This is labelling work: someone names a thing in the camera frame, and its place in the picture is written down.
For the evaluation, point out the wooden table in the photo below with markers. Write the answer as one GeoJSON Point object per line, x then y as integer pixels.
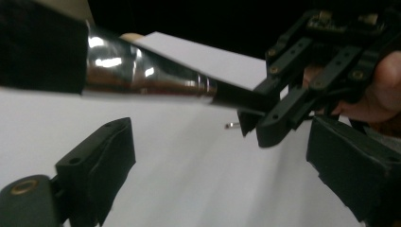
{"type": "Point", "coordinates": [130, 37]}

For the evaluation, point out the large black makeup brush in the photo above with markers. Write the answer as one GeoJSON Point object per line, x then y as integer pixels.
{"type": "Point", "coordinates": [126, 72]}

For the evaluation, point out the black curtain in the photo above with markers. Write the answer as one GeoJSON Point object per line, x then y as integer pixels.
{"type": "Point", "coordinates": [205, 19]}

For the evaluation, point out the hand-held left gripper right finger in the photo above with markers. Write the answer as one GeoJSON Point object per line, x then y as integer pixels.
{"type": "Point", "coordinates": [356, 170]}

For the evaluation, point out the thin black makeup brush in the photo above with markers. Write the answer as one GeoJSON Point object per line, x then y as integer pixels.
{"type": "Point", "coordinates": [231, 125]}

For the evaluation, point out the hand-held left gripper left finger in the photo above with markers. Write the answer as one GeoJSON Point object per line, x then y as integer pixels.
{"type": "Point", "coordinates": [94, 170]}

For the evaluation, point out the white table cover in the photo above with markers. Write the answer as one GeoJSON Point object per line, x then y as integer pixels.
{"type": "Point", "coordinates": [195, 176]}

